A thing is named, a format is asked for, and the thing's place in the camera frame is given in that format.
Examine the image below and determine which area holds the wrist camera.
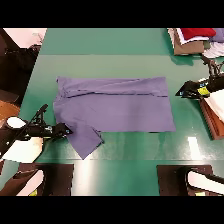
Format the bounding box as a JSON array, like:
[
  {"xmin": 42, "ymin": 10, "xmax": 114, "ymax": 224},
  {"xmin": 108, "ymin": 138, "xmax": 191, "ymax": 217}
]
[
  {"xmin": 199, "ymin": 54, "xmax": 224, "ymax": 80},
  {"xmin": 30, "ymin": 103, "xmax": 50, "ymax": 127}
]

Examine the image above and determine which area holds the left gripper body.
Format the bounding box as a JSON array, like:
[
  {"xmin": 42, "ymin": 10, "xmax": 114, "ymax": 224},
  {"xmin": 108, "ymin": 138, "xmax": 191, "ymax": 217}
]
[{"xmin": 50, "ymin": 122, "xmax": 74, "ymax": 140}]

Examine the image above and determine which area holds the brown garment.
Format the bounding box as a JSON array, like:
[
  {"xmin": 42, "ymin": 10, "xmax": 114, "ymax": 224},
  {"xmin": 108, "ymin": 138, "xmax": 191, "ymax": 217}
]
[{"xmin": 168, "ymin": 28, "xmax": 205, "ymax": 56}]

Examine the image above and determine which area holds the thin white garment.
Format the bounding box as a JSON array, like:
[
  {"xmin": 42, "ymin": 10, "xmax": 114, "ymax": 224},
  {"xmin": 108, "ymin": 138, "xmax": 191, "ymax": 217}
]
[{"xmin": 175, "ymin": 28, "xmax": 211, "ymax": 46}]

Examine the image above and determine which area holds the pale lilac garment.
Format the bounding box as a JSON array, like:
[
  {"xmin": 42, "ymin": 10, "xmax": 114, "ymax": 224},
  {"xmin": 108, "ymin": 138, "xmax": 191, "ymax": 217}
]
[{"xmin": 202, "ymin": 28, "xmax": 224, "ymax": 60}]

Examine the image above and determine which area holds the red garment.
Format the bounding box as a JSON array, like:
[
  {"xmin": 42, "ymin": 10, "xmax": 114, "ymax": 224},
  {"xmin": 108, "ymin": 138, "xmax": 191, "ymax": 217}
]
[{"xmin": 179, "ymin": 27, "xmax": 217, "ymax": 41}]

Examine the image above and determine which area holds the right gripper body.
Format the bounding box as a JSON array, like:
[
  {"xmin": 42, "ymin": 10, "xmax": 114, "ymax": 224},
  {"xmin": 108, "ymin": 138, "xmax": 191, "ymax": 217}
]
[{"xmin": 175, "ymin": 79, "xmax": 212, "ymax": 100}]

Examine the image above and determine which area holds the orange-brown garment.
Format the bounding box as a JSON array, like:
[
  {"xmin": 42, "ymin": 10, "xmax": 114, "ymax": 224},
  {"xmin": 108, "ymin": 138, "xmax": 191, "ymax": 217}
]
[{"xmin": 198, "ymin": 97, "xmax": 224, "ymax": 141}]

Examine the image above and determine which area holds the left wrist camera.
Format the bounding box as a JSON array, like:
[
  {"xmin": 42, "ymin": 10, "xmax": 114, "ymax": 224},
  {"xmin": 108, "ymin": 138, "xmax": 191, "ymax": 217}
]
[{"xmin": 30, "ymin": 103, "xmax": 50, "ymax": 127}]

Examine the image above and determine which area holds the purple shirt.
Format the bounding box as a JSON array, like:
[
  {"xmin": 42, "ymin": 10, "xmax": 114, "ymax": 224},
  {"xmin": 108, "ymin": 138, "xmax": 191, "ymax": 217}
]
[{"xmin": 53, "ymin": 75, "xmax": 177, "ymax": 160}]

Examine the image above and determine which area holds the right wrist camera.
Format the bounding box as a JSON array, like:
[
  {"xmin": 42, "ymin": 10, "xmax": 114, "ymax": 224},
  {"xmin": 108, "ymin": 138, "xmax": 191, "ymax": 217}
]
[{"xmin": 199, "ymin": 54, "xmax": 224, "ymax": 80}]

